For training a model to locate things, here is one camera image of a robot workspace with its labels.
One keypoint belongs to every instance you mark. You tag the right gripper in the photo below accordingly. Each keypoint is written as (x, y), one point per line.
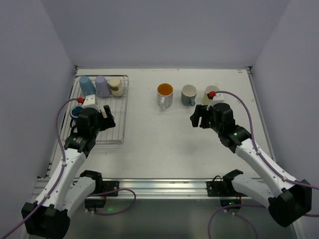
(202, 118)

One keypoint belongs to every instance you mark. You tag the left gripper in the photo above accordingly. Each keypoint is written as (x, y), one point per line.
(103, 119)

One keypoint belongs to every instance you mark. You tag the light green ceramic mug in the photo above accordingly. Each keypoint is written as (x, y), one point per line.
(208, 89)

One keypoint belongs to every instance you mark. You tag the grey blue ceramic mug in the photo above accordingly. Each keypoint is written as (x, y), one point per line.
(188, 95)

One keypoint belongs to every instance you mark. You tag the white pearly round cup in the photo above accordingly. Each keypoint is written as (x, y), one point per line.
(164, 95)

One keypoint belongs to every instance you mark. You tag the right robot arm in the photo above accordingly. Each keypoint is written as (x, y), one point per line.
(286, 198)

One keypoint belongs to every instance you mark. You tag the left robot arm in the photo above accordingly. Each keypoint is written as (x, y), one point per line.
(49, 215)

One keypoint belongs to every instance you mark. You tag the beige cup with brown band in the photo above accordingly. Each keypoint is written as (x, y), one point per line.
(116, 87)

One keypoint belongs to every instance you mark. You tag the lavender plastic cup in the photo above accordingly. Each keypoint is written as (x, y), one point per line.
(102, 87)

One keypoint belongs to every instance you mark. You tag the dark blue mug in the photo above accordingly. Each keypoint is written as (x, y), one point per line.
(75, 111)

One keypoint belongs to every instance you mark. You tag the light blue plastic cup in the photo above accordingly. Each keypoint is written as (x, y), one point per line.
(87, 86)

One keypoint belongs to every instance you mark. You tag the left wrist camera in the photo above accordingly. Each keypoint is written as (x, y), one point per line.
(91, 101)

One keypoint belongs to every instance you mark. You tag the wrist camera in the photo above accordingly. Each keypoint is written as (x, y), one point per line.
(216, 97)
(91, 101)

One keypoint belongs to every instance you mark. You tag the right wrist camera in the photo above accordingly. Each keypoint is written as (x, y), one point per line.
(216, 97)

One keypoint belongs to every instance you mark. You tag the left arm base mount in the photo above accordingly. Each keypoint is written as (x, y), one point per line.
(98, 202)

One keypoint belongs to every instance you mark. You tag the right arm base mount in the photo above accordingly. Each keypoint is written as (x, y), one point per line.
(222, 187)

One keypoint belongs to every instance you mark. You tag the aluminium mounting rail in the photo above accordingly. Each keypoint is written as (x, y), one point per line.
(155, 188)

